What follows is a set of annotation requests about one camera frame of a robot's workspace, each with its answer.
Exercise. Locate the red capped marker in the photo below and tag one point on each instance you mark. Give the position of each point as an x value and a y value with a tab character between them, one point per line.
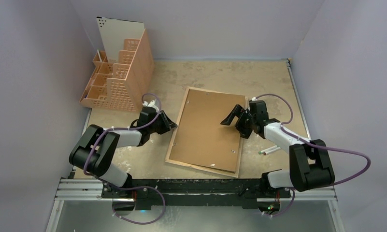
271	151

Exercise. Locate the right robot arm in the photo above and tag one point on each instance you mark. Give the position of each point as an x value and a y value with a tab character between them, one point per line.
309	162

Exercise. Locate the green capped marker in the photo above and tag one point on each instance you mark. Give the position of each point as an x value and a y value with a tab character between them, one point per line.
262	151

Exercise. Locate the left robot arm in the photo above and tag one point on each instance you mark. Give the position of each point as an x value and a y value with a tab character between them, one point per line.
95	150

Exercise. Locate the white wooden picture frame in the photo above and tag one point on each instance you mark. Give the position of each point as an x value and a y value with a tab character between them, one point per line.
174	153

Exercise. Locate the orange plastic file organizer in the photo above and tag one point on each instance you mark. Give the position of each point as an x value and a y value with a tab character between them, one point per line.
121	85

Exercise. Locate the aluminium table frame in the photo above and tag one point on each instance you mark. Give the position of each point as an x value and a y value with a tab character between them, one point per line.
79	206

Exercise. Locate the brown cardboard backing board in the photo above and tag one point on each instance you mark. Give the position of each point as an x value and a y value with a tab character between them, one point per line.
206	131

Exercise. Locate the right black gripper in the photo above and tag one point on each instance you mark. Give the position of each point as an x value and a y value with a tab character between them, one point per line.
242	119

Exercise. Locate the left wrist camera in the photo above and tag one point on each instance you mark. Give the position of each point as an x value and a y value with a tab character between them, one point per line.
153	104

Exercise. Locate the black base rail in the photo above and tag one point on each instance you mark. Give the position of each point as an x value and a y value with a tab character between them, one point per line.
246	193

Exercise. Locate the beige perforated folder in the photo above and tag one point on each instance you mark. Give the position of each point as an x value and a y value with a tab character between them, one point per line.
113	32

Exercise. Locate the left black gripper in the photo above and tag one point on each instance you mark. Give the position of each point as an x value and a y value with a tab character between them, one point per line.
167	124

